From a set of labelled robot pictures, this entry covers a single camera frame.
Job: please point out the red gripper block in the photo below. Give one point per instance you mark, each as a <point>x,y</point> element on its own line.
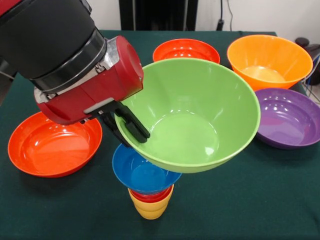
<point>100,92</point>

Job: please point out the small blue plastic bowl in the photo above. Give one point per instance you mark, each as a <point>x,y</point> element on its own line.
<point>140,175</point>

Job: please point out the green plastic bowl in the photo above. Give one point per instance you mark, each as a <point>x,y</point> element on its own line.
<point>195,112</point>

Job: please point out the red plastic cup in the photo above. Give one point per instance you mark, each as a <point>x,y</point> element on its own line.
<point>150,197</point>

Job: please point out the yellow plastic cup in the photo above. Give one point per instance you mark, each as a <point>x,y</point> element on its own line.
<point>150,210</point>

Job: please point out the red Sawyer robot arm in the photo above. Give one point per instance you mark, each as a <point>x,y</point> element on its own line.
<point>45,37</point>

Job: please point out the orange-red plastic bowl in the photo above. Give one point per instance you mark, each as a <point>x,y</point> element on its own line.
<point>55,150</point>
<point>185,50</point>

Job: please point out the dark green tablecloth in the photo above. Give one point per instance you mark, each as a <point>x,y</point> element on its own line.
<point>225,200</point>

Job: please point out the large orange plastic bowl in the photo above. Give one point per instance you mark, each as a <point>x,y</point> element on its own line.
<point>265,55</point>

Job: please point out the purple plastic bowl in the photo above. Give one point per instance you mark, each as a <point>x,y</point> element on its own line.
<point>290,120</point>

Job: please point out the black chair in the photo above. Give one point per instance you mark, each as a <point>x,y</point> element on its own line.
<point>312,50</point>

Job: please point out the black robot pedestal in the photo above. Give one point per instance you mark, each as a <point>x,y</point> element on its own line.
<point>162,15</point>

